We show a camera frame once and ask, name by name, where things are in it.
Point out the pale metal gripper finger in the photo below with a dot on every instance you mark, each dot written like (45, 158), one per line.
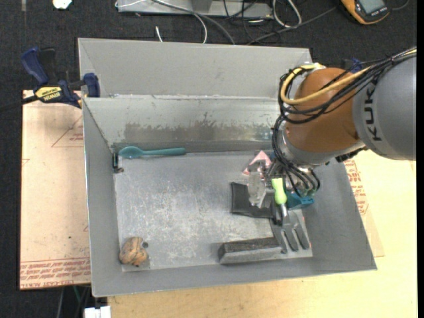
(255, 190)
(266, 198)

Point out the dark green flat block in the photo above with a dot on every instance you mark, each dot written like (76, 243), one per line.
(248, 248)
(240, 200)

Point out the pink triangular thing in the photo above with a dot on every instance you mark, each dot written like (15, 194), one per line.
(256, 161)

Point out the tan walnut-shaped toy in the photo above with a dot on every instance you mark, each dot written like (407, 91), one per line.
(132, 251)

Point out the brown cardboard board, red print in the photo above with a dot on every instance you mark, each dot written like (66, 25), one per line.
(49, 177)

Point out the teal plastic spoon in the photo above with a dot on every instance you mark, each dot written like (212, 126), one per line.
(149, 152)

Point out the grey metal bin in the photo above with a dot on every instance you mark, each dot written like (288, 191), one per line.
(185, 210)

